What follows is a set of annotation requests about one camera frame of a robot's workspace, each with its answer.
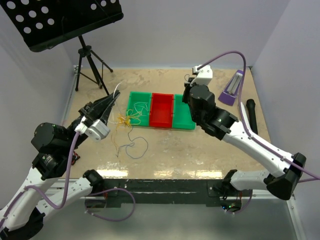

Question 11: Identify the right green plastic bin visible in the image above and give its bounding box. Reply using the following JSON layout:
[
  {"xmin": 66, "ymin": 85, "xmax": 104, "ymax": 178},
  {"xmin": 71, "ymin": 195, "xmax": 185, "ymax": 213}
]
[{"xmin": 172, "ymin": 94, "xmax": 196, "ymax": 130}]

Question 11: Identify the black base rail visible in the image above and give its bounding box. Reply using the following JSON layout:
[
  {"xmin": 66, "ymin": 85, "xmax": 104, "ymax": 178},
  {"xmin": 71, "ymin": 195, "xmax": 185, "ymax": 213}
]
[{"xmin": 86, "ymin": 179, "xmax": 252, "ymax": 209}]

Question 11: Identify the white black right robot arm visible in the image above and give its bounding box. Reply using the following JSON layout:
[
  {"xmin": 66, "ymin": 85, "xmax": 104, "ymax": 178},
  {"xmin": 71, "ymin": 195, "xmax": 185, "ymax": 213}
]
[{"xmin": 182, "ymin": 77, "xmax": 307, "ymax": 201}]

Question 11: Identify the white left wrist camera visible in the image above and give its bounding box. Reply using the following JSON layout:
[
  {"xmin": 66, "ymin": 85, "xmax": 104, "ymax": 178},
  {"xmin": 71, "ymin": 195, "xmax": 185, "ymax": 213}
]
[{"xmin": 75, "ymin": 116, "xmax": 111, "ymax": 142}]

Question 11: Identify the black microphone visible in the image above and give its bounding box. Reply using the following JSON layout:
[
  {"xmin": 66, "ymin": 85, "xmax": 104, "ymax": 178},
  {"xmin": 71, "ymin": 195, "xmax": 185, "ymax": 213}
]
[{"xmin": 246, "ymin": 98, "xmax": 258, "ymax": 134}]

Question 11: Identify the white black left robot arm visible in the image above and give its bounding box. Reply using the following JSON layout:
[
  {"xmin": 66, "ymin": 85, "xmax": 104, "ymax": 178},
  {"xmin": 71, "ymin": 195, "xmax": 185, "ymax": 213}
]
[{"xmin": 0, "ymin": 90, "xmax": 120, "ymax": 240}]

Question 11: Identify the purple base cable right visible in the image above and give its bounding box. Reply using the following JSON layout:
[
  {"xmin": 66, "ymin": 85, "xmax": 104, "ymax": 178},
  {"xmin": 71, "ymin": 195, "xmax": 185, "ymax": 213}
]
[{"xmin": 222, "ymin": 187, "xmax": 252, "ymax": 215}]

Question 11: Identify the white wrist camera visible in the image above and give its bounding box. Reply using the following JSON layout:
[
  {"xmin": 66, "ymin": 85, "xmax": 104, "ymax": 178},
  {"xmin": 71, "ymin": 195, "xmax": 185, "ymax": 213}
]
[
  {"xmin": 190, "ymin": 65, "xmax": 213, "ymax": 87},
  {"xmin": 75, "ymin": 116, "xmax": 111, "ymax": 142}
]

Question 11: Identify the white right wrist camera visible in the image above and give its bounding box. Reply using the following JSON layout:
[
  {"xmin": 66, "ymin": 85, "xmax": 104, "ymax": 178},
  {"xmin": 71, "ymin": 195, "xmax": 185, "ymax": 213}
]
[{"xmin": 190, "ymin": 65, "xmax": 213, "ymax": 87}]

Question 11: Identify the white wire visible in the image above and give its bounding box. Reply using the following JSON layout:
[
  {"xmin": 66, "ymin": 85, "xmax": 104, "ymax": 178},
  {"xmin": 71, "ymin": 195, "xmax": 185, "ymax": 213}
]
[
  {"xmin": 126, "ymin": 101, "xmax": 150, "ymax": 124},
  {"xmin": 107, "ymin": 82, "xmax": 124, "ymax": 126}
]

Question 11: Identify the left green plastic bin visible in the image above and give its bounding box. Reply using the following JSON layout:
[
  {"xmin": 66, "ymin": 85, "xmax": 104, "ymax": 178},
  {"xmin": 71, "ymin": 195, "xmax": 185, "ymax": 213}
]
[{"xmin": 126, "ymin": 91, "xmax": 152, "ymax": 127}]

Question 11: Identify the black music stand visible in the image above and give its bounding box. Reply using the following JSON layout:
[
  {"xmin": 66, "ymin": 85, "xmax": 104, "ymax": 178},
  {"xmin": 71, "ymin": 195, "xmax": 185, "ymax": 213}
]
[{"xmin": 0, "ymin": 0, "xmax": 124, "ymax": 106}]

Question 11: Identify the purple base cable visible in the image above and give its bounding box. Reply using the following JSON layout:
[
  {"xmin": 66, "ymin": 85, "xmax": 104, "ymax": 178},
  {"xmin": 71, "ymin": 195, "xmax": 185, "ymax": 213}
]
[
  {"xmin": 84, "ymin": 184, "xmax": 136, "ymax": 221},
  {"xmin": 222, "ymin": 187, "xmax": 252, "ymax": 215}
]

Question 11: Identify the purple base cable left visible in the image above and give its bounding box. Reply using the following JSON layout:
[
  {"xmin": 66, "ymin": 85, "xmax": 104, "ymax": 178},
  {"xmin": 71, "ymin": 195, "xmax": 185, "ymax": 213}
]
[{"xmin": 84, "ymin": 184, "xmax": 136, "ymax": 221}]

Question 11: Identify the red plastic bin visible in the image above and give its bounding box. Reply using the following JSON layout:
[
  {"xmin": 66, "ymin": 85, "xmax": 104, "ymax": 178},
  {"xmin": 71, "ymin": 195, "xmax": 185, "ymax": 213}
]
[{"xmin": 149, "ymin": 93, "xmax": 174, "ymax": 128}]

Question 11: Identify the white microphone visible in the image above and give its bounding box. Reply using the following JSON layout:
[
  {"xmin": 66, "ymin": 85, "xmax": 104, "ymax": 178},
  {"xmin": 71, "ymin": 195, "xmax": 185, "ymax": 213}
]
[{"xmin": 238, "ymin": 102, "xmax": 251, "ymax": 130}]

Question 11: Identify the green plastic bin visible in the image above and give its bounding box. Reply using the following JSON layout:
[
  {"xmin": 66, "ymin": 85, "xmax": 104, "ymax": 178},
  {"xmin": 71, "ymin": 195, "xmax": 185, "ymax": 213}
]
[
  {"xmin": 172, "ymin": 94, "xmax": 196, "ymax": 130},
  {"xmin": 126, "ymin": 91, "xmax": 152, "ymax": 127}
]

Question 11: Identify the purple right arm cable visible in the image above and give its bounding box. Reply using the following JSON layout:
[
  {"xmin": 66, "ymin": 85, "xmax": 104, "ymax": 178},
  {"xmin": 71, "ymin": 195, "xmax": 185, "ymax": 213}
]
[{"xmin": 197, "ymin": 50, "xmax": 320, "ymax": 181}]

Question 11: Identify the yellow wire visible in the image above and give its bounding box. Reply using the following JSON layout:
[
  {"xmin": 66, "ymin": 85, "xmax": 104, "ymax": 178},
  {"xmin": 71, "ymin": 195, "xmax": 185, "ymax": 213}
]
[{"xmin": 110, "ymin": 111, "xmax": 142, "ymax": 151}]

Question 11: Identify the purple metronome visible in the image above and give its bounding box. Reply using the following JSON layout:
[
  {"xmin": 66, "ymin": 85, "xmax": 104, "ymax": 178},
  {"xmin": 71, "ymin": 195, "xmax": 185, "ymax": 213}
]
[{"xmin": 218, "ymin": 69, "xmax": 243, "ymax": 106}]

